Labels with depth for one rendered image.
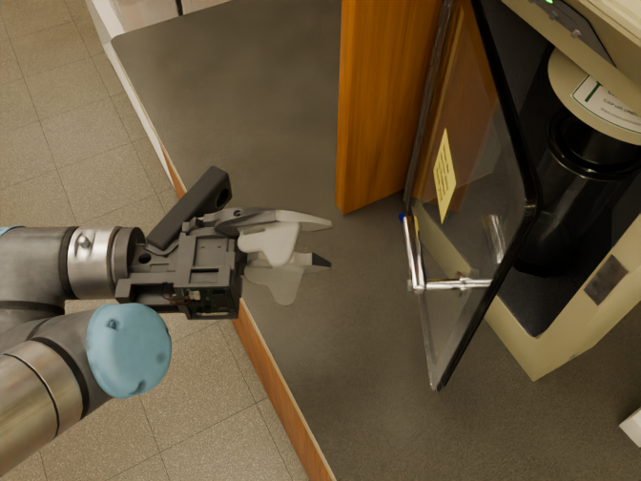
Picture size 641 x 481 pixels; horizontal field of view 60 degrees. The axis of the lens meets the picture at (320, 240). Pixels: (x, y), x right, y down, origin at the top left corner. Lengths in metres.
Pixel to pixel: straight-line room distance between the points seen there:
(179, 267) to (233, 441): 1.25
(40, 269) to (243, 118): 0.59
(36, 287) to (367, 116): 0.46
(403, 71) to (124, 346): 0.49
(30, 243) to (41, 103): 2.18
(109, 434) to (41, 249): 1.30
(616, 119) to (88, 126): 2.25
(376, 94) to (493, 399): 0.44
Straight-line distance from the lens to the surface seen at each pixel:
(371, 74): 0.73
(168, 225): 0.59
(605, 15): 0.37
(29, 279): 0.60
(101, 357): 0.46
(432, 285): 0.57
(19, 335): 0.56
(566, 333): 0.72
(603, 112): 0.58
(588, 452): 0.84
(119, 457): 1.82
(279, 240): 0.54
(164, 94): 1.16
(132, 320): 0.47
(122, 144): 2.46
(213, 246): 0.56
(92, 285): 0.59
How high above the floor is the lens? 1.69
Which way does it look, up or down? 56 degrees down
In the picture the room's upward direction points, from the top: straight up
